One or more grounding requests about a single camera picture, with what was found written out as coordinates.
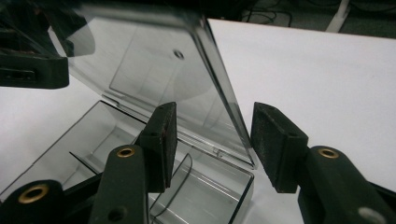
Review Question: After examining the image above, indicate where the white table cover board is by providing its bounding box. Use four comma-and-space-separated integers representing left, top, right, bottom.
0, 18, 396, 224

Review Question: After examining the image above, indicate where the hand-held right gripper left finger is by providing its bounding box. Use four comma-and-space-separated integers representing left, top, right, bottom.
88, 102, 179, 224

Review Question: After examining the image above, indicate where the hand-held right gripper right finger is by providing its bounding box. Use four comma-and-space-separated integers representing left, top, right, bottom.
249, 102, 396, 224

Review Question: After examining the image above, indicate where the clear plastic compartment box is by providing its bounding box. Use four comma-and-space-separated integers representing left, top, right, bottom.
0, 3, 260, 224

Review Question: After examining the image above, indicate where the tangle of black floor cables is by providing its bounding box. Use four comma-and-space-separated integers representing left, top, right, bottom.
241, 6, 293, 28

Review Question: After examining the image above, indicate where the white metal desk frame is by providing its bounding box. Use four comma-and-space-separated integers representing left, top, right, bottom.
325, 0, 352, 34

